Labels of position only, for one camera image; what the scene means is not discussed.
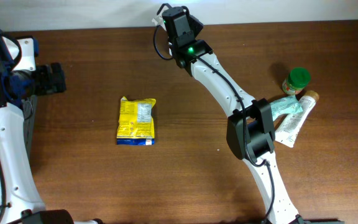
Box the yellow snack packet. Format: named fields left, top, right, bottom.
left=116, top=96, right=156, bottom=146

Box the green lid jar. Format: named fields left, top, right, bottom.
left=282, top=67, right=311, bottom=95

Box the mint green tissue packet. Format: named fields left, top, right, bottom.
left=270, top=95, right=303, bottom=121

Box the white cream tube gold cap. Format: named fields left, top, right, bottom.
left=275, top=90, right=319, bottom=147

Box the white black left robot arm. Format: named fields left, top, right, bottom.
left=0, top=29, right=74, bottom=223

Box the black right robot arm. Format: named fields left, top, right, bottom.
left=155, top=3, right=304, bottom=223

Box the grey plastic mesh basket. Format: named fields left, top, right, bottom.
left=22, top=95, right=37, bottom=157

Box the black right camera cable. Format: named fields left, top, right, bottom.
left=152, top=2, right=276, bottom=223

